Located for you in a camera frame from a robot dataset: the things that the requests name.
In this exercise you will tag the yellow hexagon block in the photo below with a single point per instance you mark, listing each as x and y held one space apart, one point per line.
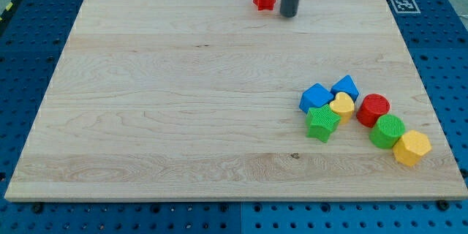
411 147

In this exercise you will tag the light wooden board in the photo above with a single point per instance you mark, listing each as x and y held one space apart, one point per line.
198 100

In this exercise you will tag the blue cube block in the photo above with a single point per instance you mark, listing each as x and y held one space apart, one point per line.
315 96

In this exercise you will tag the green star block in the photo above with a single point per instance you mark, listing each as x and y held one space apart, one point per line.
321 122

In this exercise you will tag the yellow heart block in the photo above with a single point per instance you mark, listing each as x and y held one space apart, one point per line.
343 106

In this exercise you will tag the blue pentagon block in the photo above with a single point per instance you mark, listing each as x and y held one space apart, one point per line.
346 85

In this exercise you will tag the red cylinder block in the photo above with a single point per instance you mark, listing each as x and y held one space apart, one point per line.
373 106

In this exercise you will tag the green cylinder block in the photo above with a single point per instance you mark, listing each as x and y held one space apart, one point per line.
386 131

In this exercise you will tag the white fiducial marker tag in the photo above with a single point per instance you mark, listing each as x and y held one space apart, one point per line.
405 6

